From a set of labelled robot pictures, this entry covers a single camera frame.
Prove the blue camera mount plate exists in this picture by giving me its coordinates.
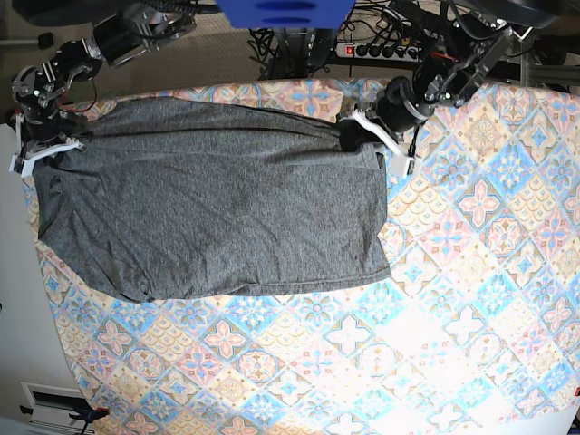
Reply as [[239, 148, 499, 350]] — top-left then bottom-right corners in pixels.
[[216, 0, 354, 29]]

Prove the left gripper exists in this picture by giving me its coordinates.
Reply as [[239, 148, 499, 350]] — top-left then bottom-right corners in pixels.
[[337, 76, 430, 152]]

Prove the blue black clamp bottom left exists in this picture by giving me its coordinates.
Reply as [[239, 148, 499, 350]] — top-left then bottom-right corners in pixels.
[[20, 406, 110, 429]]

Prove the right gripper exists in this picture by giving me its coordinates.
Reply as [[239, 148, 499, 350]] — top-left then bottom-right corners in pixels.
[[23, 111, 86, 143]]

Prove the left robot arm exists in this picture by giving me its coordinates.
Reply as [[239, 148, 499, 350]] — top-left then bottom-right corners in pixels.
[[338, 1, 532, 151]]

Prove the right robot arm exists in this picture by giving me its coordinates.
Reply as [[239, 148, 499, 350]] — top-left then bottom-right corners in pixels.
[[12, 0, 219, 143]]

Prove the white power strip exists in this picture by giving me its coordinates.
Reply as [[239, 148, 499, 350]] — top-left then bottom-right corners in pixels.
[[334, 43, 420, 63]]

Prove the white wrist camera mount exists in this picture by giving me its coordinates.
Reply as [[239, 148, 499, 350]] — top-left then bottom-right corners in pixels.
[[9, 113, 85, 179], [337, 109, 421, 177]]

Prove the white vent panel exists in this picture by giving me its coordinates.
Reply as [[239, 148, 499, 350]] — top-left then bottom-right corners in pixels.
[[20, 382, 88, 434]]

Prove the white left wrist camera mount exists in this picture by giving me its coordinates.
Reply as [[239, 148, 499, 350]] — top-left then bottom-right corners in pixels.
[[337, 109, 421, 177]]

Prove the grey t-shirt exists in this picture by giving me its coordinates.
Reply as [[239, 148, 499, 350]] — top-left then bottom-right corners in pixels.
[[33, 98, 391, 303]]

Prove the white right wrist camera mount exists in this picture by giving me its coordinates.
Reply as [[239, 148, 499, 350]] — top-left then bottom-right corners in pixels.
[[9, 113, 85, 179]]

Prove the patterned tablecloth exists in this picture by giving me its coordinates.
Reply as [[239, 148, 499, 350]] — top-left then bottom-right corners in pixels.
[[36, 84, 579, 434]]

